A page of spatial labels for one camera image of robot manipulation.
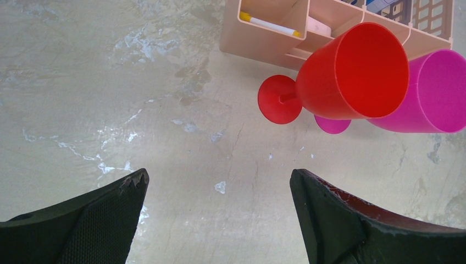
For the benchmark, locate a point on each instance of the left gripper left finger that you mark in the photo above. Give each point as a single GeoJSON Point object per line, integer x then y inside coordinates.
{"type": "Point", "coordinates": [95, 227]}

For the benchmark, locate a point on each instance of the peach plastic desk organizer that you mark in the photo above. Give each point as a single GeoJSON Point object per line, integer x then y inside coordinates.
{"type": "Point", "coordinates": [421, 27]}

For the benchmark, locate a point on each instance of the blue folder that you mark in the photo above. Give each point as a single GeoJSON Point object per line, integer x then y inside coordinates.
{"type": "Point", "coordinates": [376, 6]}

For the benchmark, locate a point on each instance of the pink wine glass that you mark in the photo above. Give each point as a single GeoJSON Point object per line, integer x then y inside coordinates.
{"type": "Point", "coordinates": [435, 100]}

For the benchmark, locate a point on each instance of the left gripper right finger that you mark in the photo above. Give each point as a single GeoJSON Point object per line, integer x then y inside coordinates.
{"type": "Point", "coordinates": [338, 227]}

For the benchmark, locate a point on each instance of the yellow white pen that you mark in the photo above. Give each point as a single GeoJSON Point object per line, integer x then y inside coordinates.
{"type": "Point", "coordinates": [285, 30]}

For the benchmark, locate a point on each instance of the red wine glass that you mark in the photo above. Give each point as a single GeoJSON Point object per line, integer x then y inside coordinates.
{"type": "Point", "coordinates": [361, 74]}

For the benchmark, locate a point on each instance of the pink eraser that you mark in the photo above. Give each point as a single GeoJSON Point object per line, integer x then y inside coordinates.
{"type": "Point", "coordinates": [318, 27]}

